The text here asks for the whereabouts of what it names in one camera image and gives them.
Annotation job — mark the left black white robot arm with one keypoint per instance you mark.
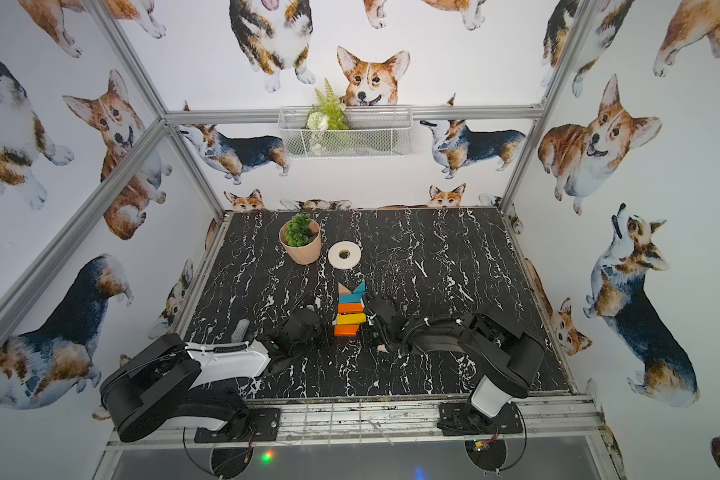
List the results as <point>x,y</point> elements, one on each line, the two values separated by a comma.
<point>166,384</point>

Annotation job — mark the natural wood triangle block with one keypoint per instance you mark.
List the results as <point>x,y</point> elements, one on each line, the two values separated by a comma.
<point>344,289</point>

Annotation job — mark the green fern with white flower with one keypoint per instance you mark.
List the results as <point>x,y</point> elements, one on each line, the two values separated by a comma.
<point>327,114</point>

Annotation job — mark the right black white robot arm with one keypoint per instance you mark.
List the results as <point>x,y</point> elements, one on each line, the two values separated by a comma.
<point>507,356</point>

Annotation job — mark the blue rectangular block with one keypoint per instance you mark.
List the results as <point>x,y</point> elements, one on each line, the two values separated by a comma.
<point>351,298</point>

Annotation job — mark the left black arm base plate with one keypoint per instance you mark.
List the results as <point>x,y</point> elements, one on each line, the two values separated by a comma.
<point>258,424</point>

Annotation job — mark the teal triangle block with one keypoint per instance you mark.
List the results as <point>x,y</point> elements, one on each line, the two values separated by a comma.
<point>360,288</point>

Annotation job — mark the white tape roll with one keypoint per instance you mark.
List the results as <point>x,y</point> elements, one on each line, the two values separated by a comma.
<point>344,255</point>

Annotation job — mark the yellow rectangular block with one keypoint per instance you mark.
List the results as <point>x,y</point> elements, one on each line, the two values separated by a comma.
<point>351,319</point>

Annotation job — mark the orange rectangular block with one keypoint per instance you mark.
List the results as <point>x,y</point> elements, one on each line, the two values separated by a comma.
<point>350,308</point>
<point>349,330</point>

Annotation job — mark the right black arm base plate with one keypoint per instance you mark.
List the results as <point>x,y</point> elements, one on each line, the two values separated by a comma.
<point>463,419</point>

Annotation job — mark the teal plastic spatula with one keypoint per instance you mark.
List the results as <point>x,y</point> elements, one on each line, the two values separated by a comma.
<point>240,331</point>

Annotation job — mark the terracotta pot with green plant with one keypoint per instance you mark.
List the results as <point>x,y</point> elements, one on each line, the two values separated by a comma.
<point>301,239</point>

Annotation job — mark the white wire wall basket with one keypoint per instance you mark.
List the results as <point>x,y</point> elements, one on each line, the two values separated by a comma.
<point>364,132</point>

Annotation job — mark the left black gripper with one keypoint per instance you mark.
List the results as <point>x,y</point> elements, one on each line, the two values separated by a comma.
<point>311,321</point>

